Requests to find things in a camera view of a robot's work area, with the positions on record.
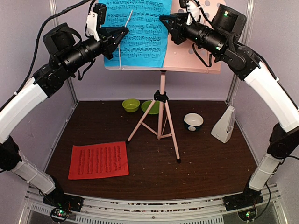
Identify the blue sheet music paper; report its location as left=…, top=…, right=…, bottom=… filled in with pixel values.
left=102, top=0, right=172, bottom=70

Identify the pink music stand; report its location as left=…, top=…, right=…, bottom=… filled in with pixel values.
left=106, top=0, right=221, bottom=163

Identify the red sheet music paper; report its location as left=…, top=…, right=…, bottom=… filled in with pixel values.
left=68, top=141, right=129, bottom=180

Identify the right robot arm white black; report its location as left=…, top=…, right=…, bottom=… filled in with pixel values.
left=159, top=0, right=299, bottom=206

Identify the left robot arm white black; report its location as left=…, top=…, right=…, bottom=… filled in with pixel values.
left=0, top=23, right=129, bottom=207

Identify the lime green bowl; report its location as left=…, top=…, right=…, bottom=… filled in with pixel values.
left=122, top=98, right=140, bottom=112

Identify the green plate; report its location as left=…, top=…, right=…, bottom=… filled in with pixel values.
left=141, top=99, right=164, bottom=115

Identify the white and navy bowl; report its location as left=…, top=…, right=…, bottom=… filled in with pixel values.
left=184, top=113, right=204, bottom=132

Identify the white metronome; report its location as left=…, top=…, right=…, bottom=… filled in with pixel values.
left=211, top=105, right=235, bottom=143

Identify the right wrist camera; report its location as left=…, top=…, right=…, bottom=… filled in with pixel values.
left=179, top=0, right=202, bottom=26

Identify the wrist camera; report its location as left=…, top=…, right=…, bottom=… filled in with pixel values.
left=85, top=3, right=107, bottom=42
left=179, top=0, right=202, bottom=26

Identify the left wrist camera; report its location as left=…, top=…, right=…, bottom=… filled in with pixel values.
left=85, top=3, right=107, bottom=42

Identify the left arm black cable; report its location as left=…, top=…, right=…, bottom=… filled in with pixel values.
left=14, top=0, right=96, bottom=94

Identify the left aluminium frame post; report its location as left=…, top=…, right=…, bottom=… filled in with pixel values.
left=48, top=0, right=78, bottom=104

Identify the aluminium frame post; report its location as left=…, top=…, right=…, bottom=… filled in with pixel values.
left=48, top=0, right=78, bottom=104
left=226, top=0, right=256, bottom=106

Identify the right aluminium frame post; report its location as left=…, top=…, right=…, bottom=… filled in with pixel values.
left=226, top=0, right=256, bottom=106

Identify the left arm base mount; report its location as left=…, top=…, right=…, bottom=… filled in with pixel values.
left=43, top=188, right=84, bottom=212

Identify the aluminium front rail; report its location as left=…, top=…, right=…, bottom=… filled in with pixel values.
left=18, top=184, right=288, bottom=224

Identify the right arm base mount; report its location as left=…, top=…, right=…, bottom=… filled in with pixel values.
left=223, top=182, right=263, bottom=211

